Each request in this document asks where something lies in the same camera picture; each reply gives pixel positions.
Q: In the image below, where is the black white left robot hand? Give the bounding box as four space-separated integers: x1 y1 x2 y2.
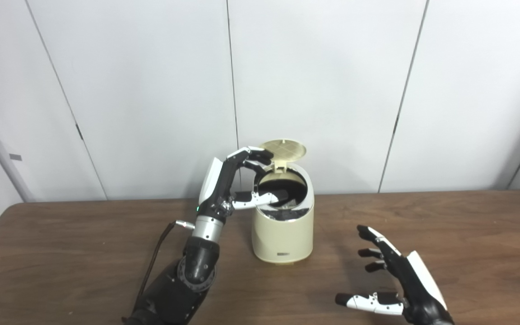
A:
197 146 283 222

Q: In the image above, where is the round cream bin lid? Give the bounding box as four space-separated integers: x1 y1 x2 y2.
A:
259 139 307 172

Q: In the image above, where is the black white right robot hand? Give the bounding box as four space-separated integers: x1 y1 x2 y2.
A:
335 225 455 325

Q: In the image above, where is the cream-colored bin body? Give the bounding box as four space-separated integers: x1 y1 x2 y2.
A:
251 163 315 265

